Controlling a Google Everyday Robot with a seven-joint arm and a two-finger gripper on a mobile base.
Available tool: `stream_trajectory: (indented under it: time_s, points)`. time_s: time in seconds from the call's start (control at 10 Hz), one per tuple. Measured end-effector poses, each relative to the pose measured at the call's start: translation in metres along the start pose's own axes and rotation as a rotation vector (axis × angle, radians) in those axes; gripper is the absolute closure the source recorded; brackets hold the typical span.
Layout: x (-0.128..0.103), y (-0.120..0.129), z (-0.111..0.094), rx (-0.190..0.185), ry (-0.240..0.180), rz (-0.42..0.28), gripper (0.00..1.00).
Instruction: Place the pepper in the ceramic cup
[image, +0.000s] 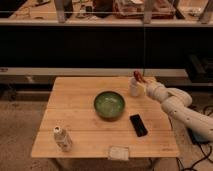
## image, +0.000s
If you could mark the black box on shelf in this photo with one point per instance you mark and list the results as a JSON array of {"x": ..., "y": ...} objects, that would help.
[{"x": 199, "y": 69}]

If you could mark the red pepper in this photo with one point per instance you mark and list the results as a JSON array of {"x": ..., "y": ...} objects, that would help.
[{"x": 138, "y": 76}]

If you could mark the wooden table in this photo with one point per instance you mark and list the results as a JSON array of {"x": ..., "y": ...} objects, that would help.
[{"x": 70, "y": 107}]

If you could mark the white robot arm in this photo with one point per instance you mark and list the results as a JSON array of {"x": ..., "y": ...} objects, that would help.
[{"x": 175, "y": 103}]

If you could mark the black smartphone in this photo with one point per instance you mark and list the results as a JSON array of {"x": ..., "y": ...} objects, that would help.
[{"x": 138, "y": 125}]

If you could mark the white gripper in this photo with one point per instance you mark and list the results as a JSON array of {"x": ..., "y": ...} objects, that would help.
[{"x": 148, "y": 88}]

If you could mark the green ceramic bowl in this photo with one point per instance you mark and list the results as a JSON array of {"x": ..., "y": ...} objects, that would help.
[{"x": 109, "y": 105}]

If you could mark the white ceramic cup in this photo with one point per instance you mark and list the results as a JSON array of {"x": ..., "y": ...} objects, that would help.
[{"x": 134, "y": 90}]

